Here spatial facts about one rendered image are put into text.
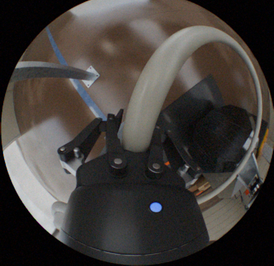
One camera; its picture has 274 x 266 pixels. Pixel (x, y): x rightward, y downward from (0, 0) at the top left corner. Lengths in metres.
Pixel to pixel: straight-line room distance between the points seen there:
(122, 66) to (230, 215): 6.71
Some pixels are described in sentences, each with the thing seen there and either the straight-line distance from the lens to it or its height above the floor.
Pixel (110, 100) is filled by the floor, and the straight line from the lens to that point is 1.09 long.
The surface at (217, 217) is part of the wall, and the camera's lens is 6.13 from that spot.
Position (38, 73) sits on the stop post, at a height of 0.74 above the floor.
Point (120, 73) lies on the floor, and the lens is 1.08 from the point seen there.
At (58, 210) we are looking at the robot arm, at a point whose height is 1.01.
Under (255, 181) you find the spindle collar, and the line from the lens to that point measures 0.84.
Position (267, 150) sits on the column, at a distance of 1.90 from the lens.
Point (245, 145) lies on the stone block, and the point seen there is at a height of 0.76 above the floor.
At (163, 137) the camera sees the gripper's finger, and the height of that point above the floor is 0.89.
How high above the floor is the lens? 1.03
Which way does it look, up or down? 70 degrees down
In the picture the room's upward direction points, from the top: 174 degrees counter-clockwise
